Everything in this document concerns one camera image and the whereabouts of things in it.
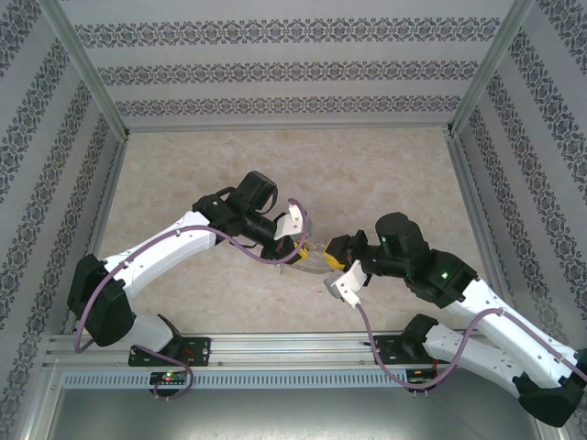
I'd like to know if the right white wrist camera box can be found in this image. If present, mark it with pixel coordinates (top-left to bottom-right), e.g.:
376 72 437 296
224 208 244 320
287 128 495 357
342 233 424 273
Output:
323 263 369 304

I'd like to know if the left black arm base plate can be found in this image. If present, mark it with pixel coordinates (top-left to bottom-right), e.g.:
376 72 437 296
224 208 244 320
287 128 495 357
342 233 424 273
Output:
127 336 213 368

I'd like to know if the aluminium table edge rail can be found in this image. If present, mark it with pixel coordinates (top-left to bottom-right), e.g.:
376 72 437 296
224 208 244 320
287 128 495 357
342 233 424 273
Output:
445 130 524 331
62 135 130 336

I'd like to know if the right aluminium table edge rail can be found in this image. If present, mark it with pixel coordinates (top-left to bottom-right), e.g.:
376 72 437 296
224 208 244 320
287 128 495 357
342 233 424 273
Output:
445 130 524 331

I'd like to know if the left aluminium table edge rail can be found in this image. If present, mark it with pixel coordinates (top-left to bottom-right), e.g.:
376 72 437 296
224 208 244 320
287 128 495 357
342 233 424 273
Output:
62 135 130 336

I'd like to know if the grey sheet metal panel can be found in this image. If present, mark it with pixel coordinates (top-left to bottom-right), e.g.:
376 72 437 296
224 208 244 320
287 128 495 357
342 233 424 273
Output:
45 366 563 440

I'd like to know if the left aluminium frame post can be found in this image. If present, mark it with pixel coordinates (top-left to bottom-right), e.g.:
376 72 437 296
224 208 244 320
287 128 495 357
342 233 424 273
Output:
36 0 130 139

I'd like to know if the left circuit board green light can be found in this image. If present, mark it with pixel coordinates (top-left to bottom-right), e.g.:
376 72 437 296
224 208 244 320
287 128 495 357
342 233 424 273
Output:
149 371 191 386

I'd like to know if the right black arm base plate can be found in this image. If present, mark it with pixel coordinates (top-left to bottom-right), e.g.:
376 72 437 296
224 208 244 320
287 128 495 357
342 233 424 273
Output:
371 334 458 367

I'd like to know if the aluminium mounting rail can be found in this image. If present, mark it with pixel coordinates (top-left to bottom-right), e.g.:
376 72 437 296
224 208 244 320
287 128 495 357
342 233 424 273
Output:
43 332 547 368

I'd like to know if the right aluminium frame post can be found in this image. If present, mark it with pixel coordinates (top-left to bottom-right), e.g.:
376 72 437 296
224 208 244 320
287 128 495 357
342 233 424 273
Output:
445 0 538 138

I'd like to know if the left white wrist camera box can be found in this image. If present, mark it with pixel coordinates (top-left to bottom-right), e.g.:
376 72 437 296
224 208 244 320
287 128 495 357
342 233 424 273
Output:
273 201 316 243

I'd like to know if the aluminium frame post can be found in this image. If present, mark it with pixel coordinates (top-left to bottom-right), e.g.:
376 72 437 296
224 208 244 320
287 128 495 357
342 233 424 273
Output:
445 0 538 138
36 0 130 139

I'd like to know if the grey slotted cable duct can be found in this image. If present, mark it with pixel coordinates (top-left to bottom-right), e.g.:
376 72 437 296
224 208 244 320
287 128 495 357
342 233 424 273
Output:
61 369 409 389

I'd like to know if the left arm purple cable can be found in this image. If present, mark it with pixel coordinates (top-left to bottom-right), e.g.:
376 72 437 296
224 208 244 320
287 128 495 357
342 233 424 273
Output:
73 197 308 402

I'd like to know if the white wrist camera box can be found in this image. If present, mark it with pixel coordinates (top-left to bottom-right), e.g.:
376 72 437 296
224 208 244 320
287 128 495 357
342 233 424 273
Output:
323 263 369 304
273 201 316 243

